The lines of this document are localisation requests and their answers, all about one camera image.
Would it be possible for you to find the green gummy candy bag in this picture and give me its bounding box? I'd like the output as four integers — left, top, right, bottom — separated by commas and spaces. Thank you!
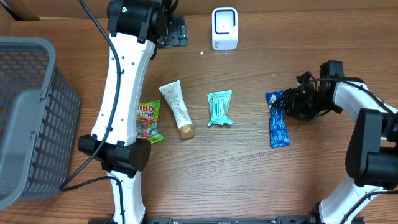
137, 100, 164, 144

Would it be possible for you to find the white barcode scanner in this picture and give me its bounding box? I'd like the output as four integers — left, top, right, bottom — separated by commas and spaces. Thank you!
211, 7, 238, 50

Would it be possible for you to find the cardboard box corner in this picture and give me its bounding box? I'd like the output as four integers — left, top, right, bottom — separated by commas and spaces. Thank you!
1, 0, 40, 21

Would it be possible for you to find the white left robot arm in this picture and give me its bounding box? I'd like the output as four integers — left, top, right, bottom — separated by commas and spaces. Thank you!
78, 0, 187, 223

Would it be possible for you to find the blue snack bar wrapper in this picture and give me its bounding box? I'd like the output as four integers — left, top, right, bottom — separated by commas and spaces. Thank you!
265, 90, 290, 148

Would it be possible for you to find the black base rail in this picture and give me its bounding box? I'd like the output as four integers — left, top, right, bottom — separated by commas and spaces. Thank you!
88, 216, 364, 224

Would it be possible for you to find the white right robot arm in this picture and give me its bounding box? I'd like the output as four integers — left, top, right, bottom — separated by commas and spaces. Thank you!
271, 71, 397, 223

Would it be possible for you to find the grey plastic basket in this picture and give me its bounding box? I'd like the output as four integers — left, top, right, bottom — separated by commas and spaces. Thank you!
1, 36, 80, 209

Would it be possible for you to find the teal tissue packet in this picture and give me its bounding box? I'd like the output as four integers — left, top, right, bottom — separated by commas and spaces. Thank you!
207, 90, 233, 127

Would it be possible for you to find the white tube gold cap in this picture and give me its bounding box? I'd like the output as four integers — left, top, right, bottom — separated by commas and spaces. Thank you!
159, 80, 195, 139

